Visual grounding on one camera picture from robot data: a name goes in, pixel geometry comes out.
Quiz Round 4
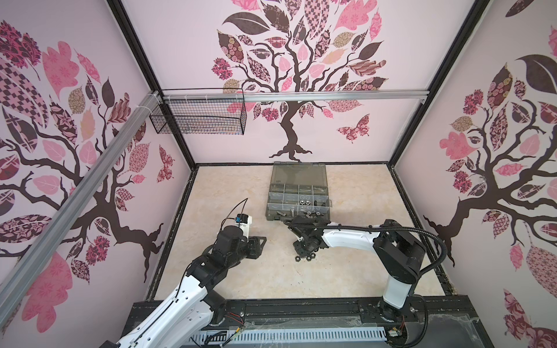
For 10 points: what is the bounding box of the white slotted cable duct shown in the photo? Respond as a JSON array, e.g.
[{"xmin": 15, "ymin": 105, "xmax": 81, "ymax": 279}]
[{"xmin": 184, "ymin": 327, "xmax": 387, "ymax": 347}]

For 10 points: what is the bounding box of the black wire mesh basket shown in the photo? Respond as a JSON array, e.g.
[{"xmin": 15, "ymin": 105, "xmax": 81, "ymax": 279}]
[{"xmin": 149, "ymin": 87, "xmax": 247, "ymax": 136}]

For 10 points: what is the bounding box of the aluminium rail on back wall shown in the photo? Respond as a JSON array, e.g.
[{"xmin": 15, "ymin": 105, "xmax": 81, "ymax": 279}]
[{"xmin": 163, "ymin": 89, "xmax": 429, "ymax": 102}]

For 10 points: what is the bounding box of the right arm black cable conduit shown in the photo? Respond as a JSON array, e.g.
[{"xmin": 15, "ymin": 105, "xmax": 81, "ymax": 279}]
[{"xmin": 284, "ymin": 219, "xmax": 448, "ymax": 345}]

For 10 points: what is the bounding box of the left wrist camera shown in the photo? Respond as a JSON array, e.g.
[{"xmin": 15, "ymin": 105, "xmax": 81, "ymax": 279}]
[{"xmin": 235, "ymin": 213, "xmax": 252, "ymax": 239}]

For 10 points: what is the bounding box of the grey plastic compartment organizer box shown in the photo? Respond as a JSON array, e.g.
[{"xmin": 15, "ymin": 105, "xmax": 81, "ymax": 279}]
[{"xmin": 265, "ymin": 162, "xmax": 331, "ymax": 221}]

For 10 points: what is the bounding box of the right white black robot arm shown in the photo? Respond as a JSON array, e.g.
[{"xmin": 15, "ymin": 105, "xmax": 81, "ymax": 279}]
[{"xmin": 284, "ymin": 217, "xmax": 426, "ymax": 322}]

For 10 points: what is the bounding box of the aluminium rail on wall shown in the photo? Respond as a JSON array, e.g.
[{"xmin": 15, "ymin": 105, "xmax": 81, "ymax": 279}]
[
  {"xmin": 163, "ymin": 89, "xmax": 429, "ymax": 102},
  {"xmin": 1, "ymin": 91, "xmax": 160, "ymax": 324}
]

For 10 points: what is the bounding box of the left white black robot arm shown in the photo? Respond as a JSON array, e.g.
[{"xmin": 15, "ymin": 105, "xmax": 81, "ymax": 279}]
[{"xmin": 102, "ymin": 223, "xmax": 267, "ymax": 347}]

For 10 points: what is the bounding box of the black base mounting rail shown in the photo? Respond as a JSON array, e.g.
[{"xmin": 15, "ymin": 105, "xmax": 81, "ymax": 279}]
[{"xmin": 125, "ymin": 296, "xmax": 436, "ymax": 327}]

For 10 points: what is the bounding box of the aluminium rail on left wall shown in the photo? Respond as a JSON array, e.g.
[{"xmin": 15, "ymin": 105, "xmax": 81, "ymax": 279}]
[{"xmin": 1, "ymin": 91, "xmax": 160, "ymax": 324}]

